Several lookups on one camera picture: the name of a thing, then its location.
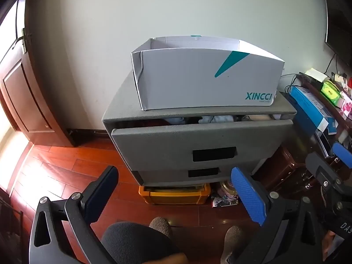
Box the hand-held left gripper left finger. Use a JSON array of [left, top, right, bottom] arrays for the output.
[[29, 166, 119, 264]]

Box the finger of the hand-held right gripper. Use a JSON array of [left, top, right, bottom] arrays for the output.
[[305, 142, 352, 196]]

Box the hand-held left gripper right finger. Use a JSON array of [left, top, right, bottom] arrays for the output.
[[230, 166, 330, 264]]

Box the white cardboard box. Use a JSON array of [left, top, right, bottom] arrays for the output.
[[130, 35, 285, 111]]

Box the grey lower drawer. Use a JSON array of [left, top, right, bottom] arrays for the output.
[[137, 158, 264, 187]]

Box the person's right hand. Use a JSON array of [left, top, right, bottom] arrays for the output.
[[323, 230, 338, 257]]

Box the black glossy device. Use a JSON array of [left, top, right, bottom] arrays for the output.
[[314, 130, 335, 159]]

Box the round decorated tin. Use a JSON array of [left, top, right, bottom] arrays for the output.
[[218, 180, 237, 198]]

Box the colourful magazine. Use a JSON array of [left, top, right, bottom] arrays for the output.
[[211, 192, 240, 208]]

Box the pink box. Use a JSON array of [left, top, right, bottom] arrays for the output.
[[339, 92, 352, 119]]

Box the grey fuzzy slipper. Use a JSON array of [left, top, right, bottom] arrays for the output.
[[148, 217, 174, 237], [221, 225, 248, 264]]

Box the blue cardboard box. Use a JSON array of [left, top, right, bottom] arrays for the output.
[[290, 86, 338, 136]]

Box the green packet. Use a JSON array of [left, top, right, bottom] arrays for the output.
[[321, 81, 342, 107]]

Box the black office chair seat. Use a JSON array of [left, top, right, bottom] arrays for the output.
[[102, 221, 187, 264]]

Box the black baseboard strip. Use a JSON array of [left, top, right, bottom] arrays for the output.
[[67, 128, 111, 147]]

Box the orange storage box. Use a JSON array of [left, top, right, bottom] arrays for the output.
[[138, 183, 212, 205]]

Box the beige cloth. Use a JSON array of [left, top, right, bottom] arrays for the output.
[[246, 115, 273, 122]]

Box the white paper box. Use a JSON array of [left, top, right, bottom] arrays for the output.
[[305, 68, 330, 82]]

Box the pale blue cloth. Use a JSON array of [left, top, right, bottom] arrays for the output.
[[165, 117, 189, 125], [198, 115, 234, 124]]

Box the grey nightstand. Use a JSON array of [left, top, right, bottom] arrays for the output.
[[101, 70, 297, 187]]

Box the brown wooden door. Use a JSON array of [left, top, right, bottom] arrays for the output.
[[0, 0, 77, 147]]

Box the black television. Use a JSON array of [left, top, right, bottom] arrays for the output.
[[323, 0, 352, 66]]

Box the metal door handle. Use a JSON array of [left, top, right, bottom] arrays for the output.
[[20, 28, 32, 54]]

